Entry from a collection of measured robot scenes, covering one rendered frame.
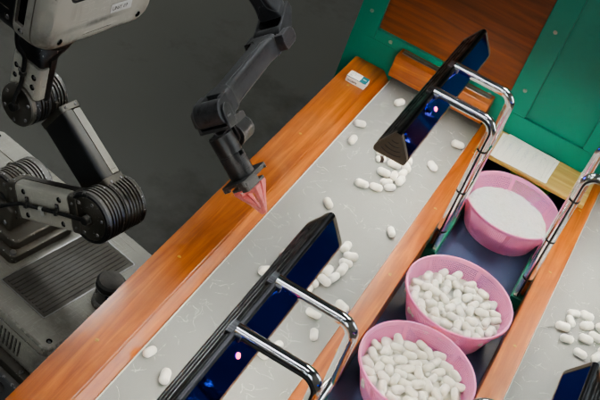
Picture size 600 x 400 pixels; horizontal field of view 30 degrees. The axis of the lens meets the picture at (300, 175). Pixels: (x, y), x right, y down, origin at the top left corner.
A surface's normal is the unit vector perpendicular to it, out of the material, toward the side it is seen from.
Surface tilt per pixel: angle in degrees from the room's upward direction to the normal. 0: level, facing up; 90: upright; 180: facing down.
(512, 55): 90
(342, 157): 0
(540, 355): 0
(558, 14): 90
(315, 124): 0
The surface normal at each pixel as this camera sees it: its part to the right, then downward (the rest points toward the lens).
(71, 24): 0.75, 0.57
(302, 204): 0.29, -0.74
